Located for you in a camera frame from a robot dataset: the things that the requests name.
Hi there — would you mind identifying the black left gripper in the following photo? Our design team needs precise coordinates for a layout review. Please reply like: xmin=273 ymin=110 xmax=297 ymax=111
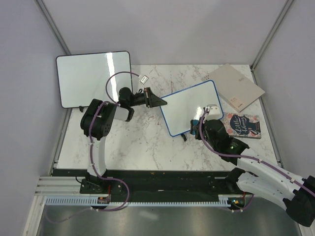
xmin=129 ymin=88 xmax=167 ymax=108

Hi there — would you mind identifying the blue eraser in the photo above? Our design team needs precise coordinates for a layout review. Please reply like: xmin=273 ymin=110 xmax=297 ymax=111
xmin=190 ymin=119 xmax=199 ymax=135

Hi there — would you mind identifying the blue-framed small whiteboard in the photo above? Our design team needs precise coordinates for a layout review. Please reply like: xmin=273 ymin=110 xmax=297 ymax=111
xmin=160 ymin=80 xmax=224 ymax=137

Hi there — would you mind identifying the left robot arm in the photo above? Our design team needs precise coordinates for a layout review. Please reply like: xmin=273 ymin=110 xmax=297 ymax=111
xmin=80 ymin=87 xmax=167 ymax=194

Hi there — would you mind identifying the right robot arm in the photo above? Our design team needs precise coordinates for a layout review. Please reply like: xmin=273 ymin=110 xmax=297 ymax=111
xmin=190 ymin=120 xmax=315 ymax=227

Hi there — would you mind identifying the black whiteboard foot clip left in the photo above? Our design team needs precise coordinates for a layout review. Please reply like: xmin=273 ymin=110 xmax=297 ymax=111
xmin=181 ymin=134 xmax=187 ymax=142

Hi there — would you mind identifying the large black-framed whiteboard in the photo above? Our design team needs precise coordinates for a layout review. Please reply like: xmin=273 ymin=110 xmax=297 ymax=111
xmin=56 ymin=51 xmax=133 ymax=108

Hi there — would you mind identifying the dark floral paperback book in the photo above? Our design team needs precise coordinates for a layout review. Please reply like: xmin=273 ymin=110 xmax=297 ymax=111
xmin=221 ymin=113 xmax=261 ymax=139

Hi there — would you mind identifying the beige notebook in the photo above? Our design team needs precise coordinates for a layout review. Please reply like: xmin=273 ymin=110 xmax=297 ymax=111
xmin=201 ymin=64 xmax=265 ymax=113

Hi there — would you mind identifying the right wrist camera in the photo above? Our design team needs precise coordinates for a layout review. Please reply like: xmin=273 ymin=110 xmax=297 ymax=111
xmin=204 ymin=105 xmax=222 ymax=120

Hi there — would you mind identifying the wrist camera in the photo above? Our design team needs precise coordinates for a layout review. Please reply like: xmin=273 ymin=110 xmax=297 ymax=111
xmin=139 ymin=75 xmax=149 ymax=85
xmin=204 ymin=105 xmax=222 ymax=120

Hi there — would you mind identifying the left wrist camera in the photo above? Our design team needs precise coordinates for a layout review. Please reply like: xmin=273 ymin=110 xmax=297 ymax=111
xmin=139 ymin=75 xmax=149 ymax=85

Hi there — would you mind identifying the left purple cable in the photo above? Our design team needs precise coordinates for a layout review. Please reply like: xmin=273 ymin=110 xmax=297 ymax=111
xmin=45 ymin=71 xmax=130 ymax=224

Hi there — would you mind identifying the purple cable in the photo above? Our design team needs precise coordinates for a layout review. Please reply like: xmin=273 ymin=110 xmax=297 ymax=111
xmin=45 ymin=71 xmax=130 ymax=224
xmin=198 ymin=109 xmax=315 ymax=213

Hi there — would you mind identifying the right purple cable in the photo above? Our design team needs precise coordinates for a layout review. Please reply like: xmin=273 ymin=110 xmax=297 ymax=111
xmin=198 ymin=109 xmax=315 ymax=213

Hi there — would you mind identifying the light blue cable duct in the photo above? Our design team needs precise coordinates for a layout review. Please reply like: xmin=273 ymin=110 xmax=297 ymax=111
xmin=45 ymin=196 xmax=231 ymax=207

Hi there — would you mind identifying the aluminium rail base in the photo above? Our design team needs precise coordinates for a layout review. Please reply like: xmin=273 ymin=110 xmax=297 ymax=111
xmin=36 ymin=170 xmax=242 ymax=201

